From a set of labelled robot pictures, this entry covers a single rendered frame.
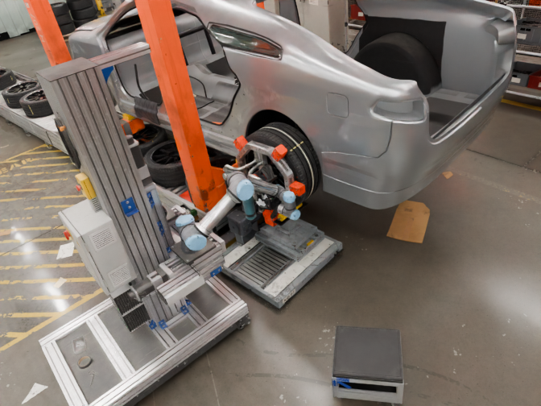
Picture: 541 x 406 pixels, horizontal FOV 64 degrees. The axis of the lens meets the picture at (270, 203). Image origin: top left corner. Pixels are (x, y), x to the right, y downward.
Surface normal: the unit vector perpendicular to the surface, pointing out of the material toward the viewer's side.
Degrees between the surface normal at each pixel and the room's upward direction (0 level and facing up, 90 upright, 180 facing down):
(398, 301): 0
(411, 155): 90
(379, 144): 90
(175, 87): 90
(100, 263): 90
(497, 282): 0
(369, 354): 0
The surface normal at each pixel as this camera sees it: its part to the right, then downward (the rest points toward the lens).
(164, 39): 0.72, 0.33
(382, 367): -0.13, -0.80
